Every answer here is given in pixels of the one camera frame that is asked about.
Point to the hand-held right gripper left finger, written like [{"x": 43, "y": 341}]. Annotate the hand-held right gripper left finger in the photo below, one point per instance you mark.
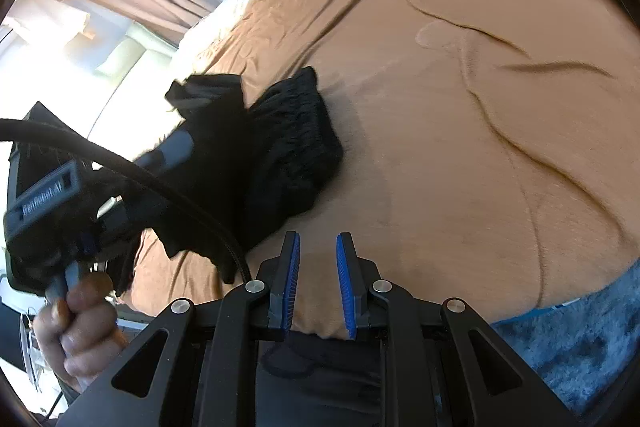
[{"x": 289, "y": 274}]

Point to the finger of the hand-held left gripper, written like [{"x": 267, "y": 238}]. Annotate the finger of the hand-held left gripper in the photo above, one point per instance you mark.
[{"x": 172, "y": 149}]

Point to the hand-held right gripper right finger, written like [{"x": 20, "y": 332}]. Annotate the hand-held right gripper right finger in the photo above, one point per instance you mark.
[{"x": 346, "y": 274}]

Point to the black pants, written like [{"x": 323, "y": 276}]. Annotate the black pants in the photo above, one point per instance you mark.
[{"x": 280, "y": 147}]

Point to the person's left hand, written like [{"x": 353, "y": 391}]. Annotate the person's left hand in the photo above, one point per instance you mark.
[{"x": 85, "y": 332}]

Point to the cream padded headboard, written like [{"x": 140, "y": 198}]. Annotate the cream padded headboard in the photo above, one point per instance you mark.
[{"x": 135, "y": 67}]

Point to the brown blanket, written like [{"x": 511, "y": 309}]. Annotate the brown blanket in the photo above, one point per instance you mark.
[{"x": 450, "y": 132}]

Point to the hanging white garment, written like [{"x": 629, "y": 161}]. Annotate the hanging white garment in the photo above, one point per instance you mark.
[{"x": 50, "y": 14}]

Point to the blue-grey shag rug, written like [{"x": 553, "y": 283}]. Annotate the blue-grey shag rug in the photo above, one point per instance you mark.
[{"x": 565, "y": 357}]

